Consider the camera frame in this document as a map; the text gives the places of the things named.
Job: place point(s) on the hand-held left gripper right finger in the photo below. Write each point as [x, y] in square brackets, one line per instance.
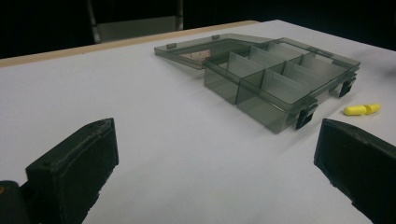
[358, 161]

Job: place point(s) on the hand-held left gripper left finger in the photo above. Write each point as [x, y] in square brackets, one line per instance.
[71, 169]

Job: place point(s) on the yellow capsule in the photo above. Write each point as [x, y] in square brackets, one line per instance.
[373, 108]
[355, 110]

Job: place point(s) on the grey transparent compartment box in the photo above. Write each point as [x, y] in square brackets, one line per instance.
[264, 77]

